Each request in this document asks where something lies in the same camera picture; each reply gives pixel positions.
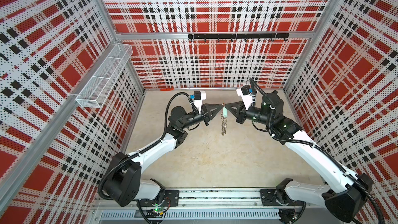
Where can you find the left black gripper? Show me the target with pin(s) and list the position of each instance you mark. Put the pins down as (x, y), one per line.
(207, 114)

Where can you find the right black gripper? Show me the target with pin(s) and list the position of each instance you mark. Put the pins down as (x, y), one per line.
(240, 114)

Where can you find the grey key organizer red handle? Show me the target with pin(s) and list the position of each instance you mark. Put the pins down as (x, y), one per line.
(223, 125)

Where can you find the small key with teal tag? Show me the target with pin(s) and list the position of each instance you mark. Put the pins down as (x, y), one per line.
(224, 111)

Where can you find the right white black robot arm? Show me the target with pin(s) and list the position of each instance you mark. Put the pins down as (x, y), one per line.
(345, 191)

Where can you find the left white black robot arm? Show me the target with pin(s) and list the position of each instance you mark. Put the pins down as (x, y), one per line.
(122, 181)

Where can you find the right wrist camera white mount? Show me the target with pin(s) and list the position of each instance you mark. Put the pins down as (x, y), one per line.
(245, 92)

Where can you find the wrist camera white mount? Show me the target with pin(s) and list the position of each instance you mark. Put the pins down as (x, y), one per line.
(197, 99)
(245, 92)

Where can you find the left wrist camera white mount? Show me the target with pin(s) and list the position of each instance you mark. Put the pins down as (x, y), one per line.
(197, 99)

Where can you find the black hook rail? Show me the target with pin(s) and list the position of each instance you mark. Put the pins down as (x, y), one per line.
(270, 36)

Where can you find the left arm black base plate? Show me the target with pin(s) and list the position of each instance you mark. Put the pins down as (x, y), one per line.
(169, 198)

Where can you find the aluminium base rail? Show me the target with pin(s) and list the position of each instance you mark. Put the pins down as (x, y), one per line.
(210, 206)

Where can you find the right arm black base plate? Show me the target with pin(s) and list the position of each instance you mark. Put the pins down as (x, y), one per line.
(269, 197)

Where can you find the white wire mesh basket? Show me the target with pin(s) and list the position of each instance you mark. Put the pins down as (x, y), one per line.
(96, 91)

